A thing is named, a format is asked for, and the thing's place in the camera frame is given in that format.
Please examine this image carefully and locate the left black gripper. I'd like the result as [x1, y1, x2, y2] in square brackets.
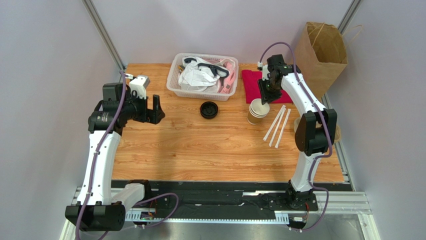
[120, 90, 165, 124]

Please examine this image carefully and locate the paper coffee cup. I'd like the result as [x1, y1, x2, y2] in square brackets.
[247, 98, 270, 125]

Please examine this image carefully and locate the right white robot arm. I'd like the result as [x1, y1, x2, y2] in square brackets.
[258, 54, 338, 209]

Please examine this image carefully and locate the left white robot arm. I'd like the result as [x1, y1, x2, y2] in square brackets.
[64, 80, 165, 232]

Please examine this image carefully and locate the red folded cloth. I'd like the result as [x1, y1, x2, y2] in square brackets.
[241, 69, 293, 104]

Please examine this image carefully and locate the white wrapped straw middle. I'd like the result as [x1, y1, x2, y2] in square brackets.
[269, 105, 287, 147]

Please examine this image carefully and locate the white wrapped straw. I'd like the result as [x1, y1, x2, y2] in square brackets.
[263, 105, 286, 141]
[274, 109, 291, 149]
[269, 105, 287, 147]

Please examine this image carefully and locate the white wrapped straw left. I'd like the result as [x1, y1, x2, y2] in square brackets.
[263, 105, 286, 141]

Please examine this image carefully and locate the white wrapped straw right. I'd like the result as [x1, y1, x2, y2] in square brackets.
[274, 109, 291, 149]

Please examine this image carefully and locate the white cloth in basket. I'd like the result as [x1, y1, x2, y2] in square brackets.
[178, 56, 220, 93]

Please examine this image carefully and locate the black lid on table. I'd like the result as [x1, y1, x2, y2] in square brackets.
[199, 101, 219, 119]

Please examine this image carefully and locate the white plastic basket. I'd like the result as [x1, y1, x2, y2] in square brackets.
[166, 53, 239, 101]

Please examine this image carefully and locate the brown paper bag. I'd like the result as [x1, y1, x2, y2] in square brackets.
[294, 21, 363, 99]

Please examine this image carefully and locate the brown cardboard cup carrier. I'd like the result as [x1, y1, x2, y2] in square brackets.
[293, 117, 341, 143]

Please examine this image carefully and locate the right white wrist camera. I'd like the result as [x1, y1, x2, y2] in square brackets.
[257, 61, 270, 81]

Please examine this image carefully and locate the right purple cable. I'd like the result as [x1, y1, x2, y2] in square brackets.
[258, 41, 334, 233]

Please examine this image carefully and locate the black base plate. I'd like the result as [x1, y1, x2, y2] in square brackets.
[111, 179, 354, 221]

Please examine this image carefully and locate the aluminium frame rail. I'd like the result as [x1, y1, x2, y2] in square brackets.
[59, 186, 382, 240]

